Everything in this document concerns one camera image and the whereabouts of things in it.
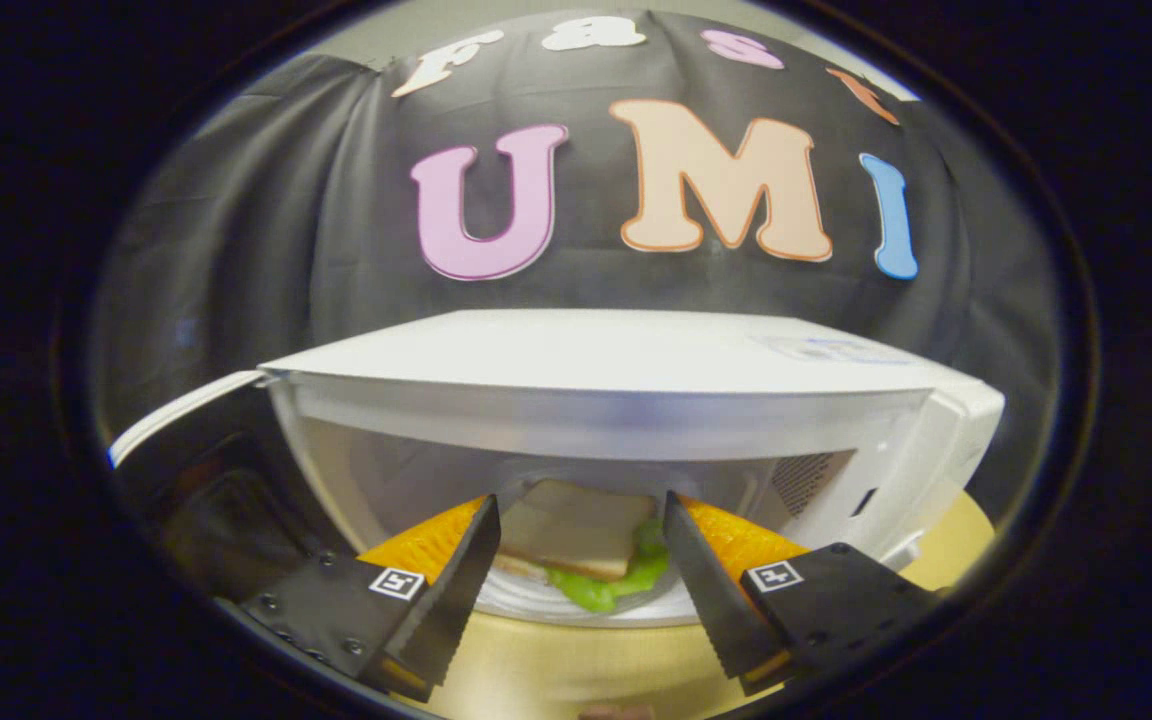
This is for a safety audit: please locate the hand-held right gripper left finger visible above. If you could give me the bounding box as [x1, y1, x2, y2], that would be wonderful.
[216, 493, 502, 703]

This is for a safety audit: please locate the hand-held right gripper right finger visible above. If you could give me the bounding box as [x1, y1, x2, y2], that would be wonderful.
[662, 490, 942, 698]

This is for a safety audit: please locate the sandwich with green lettuce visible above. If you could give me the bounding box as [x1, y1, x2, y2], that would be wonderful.
[494, 478, 672, 614]

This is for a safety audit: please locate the white microwave oven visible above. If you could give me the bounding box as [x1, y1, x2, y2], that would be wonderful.
[108, 308, 1007, 629]

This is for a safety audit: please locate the black backdrop cloth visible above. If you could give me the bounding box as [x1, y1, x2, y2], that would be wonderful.
[91, 10, 1057, 501]

